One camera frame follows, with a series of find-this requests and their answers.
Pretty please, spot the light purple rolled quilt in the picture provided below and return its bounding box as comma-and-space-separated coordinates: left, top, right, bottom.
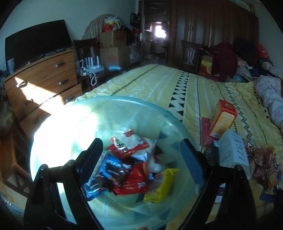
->
254, 76, 283, 133

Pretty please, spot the red small snack packet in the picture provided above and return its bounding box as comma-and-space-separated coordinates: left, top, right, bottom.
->
113, 162, 148, 196

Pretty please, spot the black printed box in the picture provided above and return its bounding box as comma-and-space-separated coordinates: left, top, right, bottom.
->
204, 141, 220, 165

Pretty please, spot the translucent green plastic basin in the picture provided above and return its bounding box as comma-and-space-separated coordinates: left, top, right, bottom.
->
30, 96, 199, 229

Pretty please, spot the yellow patterned bed sheet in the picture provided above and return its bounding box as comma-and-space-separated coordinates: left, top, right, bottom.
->
72, 64, 283, 220

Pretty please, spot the blue Oreo snack packet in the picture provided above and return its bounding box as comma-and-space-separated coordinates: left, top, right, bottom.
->
82, 151, 132, 201

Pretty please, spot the pile of clothes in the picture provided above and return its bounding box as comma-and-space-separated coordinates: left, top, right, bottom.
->
206, 37, 279, 83

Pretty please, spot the cardboard boxes stack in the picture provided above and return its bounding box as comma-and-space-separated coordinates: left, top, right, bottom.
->
99, 31, 130, 68

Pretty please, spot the flat red box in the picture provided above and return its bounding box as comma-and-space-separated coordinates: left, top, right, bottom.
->
201, 117, 218, 147

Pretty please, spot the orange cracker box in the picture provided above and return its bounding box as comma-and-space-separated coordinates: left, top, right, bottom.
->
209, 99, 237, 139

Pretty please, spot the wooden wardrobe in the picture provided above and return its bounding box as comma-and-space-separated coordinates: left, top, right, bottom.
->
167, 1, 259, 67

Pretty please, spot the red yellow gift box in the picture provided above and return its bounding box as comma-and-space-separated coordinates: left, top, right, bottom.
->
199, 55, 220, 81

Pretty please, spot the wooden chest of drawers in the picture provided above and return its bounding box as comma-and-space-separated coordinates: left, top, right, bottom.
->
4, 49, 82, 139

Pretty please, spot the white grey carton box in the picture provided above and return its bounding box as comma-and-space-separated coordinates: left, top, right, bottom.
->
218, 129, 251, 180

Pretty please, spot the black flat television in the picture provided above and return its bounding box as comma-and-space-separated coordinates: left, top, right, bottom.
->
5, 20, 72, 70

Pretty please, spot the yellow snack packet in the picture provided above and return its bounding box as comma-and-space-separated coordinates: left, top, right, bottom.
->
143, 168, 179, 203

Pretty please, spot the red white snack packet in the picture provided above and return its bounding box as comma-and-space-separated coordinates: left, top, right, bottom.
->
106, 130, 149, 159

